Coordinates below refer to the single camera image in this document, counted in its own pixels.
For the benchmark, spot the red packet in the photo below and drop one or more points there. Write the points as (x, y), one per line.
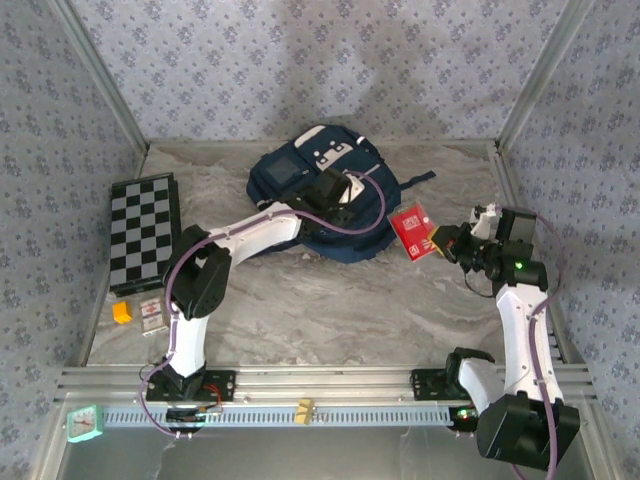
(412, 232)

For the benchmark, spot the navy blue backpack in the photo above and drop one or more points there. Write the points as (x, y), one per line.
(280, 172)

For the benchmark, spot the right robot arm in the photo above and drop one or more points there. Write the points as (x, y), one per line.
(525, 340)

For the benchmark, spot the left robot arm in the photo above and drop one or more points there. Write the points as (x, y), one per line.
(250, 235)

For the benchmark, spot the black round controller board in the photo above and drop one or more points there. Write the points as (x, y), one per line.
(460, 420)
(185, 417)

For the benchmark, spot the black grey chessboard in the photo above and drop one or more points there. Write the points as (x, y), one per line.
(140, 220)

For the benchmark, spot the small yellow connector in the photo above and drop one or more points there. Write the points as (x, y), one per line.
(305, 411)

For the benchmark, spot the small yellow box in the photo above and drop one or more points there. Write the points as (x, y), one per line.
(121, 313)

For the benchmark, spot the grey metal panel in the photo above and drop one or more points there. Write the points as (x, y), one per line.
(350, 450)

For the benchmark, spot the mint green alarm clock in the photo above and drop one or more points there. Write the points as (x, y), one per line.
(84, 424)

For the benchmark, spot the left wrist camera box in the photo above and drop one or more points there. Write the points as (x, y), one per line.
(332, 186)

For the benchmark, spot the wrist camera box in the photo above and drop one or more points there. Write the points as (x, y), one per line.
(332, 186)
(517, 227)

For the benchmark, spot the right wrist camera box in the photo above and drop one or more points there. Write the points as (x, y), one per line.
(517, 227)

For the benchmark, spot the aluminium side frame rail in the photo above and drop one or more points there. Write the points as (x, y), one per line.
(520, 190)

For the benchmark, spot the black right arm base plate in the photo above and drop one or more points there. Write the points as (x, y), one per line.
(422, 385)

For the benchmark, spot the aluminium front frame rail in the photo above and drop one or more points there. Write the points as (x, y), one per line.
(325, 382)

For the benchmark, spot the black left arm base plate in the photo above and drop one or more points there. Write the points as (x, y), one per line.
(225, 385)

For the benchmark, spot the aluminium frame post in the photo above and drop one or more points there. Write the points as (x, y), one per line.
(542, 75)

